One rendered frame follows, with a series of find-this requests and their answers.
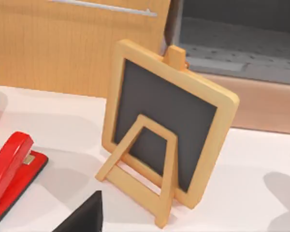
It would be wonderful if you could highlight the grey pierced drawer inside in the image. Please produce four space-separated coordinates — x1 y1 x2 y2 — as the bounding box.
163 0 290 86

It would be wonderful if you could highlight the wooden cupboard door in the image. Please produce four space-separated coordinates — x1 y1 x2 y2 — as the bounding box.
0 0 172 99

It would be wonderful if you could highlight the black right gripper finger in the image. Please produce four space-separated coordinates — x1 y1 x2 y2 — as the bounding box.
52 190 103 232

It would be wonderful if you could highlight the pale wooden drawer front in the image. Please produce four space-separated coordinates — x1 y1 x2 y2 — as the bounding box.
195 72 290 135

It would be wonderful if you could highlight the wooden framed blackboard on easel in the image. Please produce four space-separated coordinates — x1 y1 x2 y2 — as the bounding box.
94 39 240 229

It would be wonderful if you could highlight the red stapler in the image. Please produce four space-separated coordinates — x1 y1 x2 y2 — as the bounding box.
0 131 49 232

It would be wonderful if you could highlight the long metal handle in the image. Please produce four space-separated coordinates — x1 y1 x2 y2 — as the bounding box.
48 0 158 17

